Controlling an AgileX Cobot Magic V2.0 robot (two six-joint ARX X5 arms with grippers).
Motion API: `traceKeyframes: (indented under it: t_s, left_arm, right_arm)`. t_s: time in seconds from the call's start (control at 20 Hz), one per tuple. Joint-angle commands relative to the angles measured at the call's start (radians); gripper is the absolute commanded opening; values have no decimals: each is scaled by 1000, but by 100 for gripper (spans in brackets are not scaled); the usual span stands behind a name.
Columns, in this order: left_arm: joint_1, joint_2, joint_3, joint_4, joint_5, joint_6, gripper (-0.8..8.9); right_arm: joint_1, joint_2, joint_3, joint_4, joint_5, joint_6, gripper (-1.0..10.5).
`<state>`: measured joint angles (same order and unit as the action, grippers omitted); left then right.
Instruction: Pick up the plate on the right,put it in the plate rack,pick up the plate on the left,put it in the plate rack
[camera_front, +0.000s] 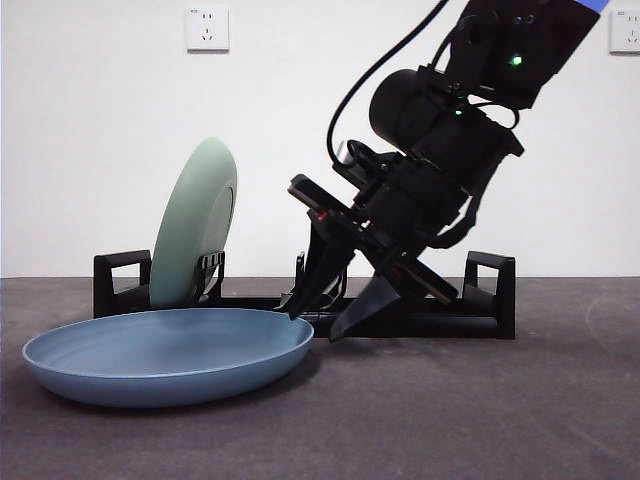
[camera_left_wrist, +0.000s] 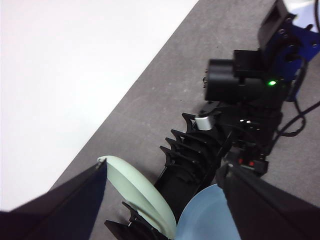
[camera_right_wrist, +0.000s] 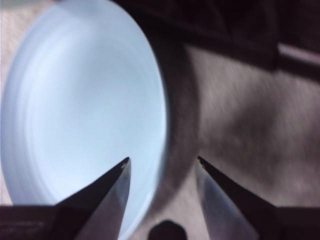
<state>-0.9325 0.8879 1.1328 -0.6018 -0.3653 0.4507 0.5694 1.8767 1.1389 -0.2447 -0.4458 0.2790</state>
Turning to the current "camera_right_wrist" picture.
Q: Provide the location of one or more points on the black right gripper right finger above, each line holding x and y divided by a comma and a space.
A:
237, 212

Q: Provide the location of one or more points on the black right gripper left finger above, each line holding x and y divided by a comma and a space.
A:
82, 217

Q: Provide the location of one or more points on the blue round plate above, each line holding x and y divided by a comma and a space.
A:
87, 87

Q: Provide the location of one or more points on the black plastic plate rack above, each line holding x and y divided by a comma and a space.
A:
225, 20

